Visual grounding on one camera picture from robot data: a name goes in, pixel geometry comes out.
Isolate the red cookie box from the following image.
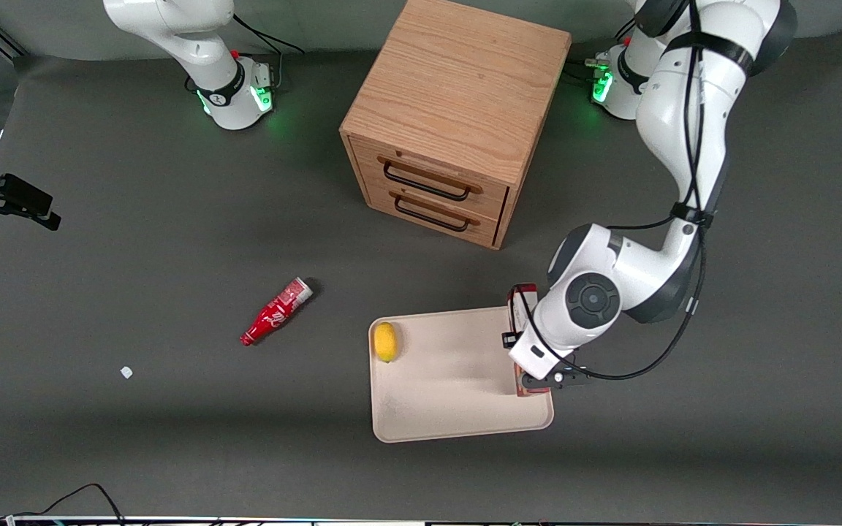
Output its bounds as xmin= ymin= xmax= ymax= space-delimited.
xmin=507 ymin=283 xmax=553 ymax=398

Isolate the beige plastic tray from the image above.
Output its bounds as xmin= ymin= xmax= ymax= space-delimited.
xmin=368 ymin=305 xmax=555 ymax=444

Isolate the yellow lemon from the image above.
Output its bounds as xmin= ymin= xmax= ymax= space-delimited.
xmin=373 ymin=321 xmax=399 ymax=364

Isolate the red cola bottle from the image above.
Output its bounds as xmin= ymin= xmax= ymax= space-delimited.
xmin=239 ymin=277 xmax=314 ymax=347

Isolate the wooden two-drawer cabinet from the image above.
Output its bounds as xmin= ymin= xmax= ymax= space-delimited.
xmin=339 ymin=0 xmax=573 ymax=251

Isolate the black metal drawer handle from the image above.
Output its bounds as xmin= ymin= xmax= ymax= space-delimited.
xmin=393 ymin=194 xmax=471 ymax=234
xmin=382 ymin=161 xmax=472 ymax=202

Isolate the wooden drawer with black handle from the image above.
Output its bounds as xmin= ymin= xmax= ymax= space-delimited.
xmin=364 ymin=180 xmax=499 ymax=248
xmin=350 ymin=136 xmax=511 ymax=221

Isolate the black cable at table edge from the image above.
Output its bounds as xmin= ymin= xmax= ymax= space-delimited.
xmin=8 ymin=483 xmax=126 ymax=524

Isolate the black left arm base cable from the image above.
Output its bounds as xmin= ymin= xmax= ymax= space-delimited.
xmin=566 ymin=20 xmax=637 ymax=85

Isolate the black arm base cable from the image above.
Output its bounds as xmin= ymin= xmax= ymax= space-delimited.
xmin=566 ymin=20 xmax=637 ymax=85
xmin=231 ymin=13 xmax=306 ymax=92

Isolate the black right arm base cable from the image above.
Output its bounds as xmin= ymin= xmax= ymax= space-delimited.
xmin=231 ymin=13 xmax=306 ymax=92

